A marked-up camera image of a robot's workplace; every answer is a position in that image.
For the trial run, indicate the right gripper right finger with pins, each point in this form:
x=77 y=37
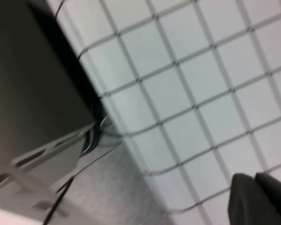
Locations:
x=276 y=189

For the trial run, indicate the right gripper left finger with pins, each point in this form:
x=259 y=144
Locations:
x=246 y=204

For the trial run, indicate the brushed metal plate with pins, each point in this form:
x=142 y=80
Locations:
x=112 y=187

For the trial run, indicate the dark grey box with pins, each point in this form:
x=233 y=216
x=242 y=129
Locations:
x=30 y=70

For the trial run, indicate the slotted aluminium rail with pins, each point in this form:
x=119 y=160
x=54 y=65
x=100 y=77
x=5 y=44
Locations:
x=49 y=154

